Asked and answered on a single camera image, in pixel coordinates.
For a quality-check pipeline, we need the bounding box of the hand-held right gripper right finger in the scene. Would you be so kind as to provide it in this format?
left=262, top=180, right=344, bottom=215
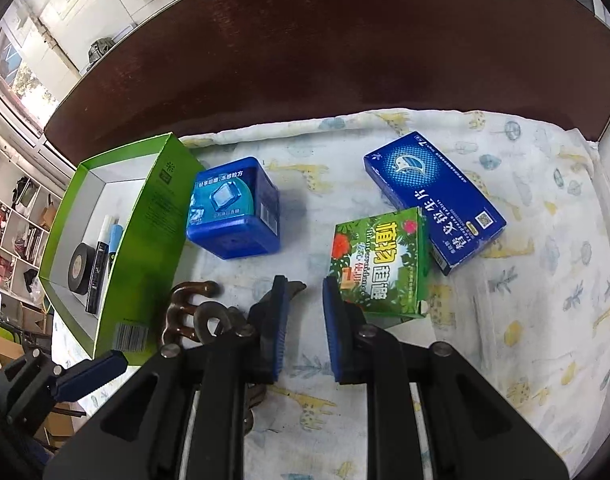
left=322, top=276, right=570, bottom=480

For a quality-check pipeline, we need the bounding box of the dark green round appliance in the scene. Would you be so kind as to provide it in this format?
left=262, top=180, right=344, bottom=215
left=85, top=37, right=116, bottom=68

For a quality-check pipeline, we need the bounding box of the black tape roll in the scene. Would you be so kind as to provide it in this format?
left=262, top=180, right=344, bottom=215
left=67, top=242, right=103, bottom=294

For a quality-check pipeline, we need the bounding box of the blue square plastic box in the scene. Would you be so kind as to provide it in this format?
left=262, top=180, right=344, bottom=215
left=185, top=156, right=282, bottom=261

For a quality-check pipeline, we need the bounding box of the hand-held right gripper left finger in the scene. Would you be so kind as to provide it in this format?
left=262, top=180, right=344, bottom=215
left=45, top=275, right=288, bottom=480

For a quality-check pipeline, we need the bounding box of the printed blanket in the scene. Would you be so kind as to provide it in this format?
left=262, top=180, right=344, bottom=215
left=50, top=110, right=602, bottom=480

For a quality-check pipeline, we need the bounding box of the white shelf unit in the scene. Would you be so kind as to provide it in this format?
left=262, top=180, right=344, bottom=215
left=0, top=132, right=74, bottom=311

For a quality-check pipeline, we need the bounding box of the black marker pen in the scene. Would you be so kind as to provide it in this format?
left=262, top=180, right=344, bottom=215
left=85, top=240, right=110, bottom=316

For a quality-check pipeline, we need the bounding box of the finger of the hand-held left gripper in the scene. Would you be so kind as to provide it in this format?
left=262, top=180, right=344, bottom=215
left=5, top=349, right=129, bottom=423

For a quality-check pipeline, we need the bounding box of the green cardboard box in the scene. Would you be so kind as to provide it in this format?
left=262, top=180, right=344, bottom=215
left=37, top=132, right=208, bottom=363

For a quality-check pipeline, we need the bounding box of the window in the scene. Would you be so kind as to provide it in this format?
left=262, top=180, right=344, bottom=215
left=0, top=25, right=60, bottom=131

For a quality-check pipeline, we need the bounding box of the dark wooden headboard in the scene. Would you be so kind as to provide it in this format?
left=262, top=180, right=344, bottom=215
left=44, top=0, right=610, bottom=171

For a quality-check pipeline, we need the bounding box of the green leafy medicine box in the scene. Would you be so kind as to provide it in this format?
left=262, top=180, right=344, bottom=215
left=333, top=206, right=430, bottom=320

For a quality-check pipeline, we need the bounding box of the blue medicine box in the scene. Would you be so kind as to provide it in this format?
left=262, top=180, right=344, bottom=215
left=363, top=131, right=507, bottom=277

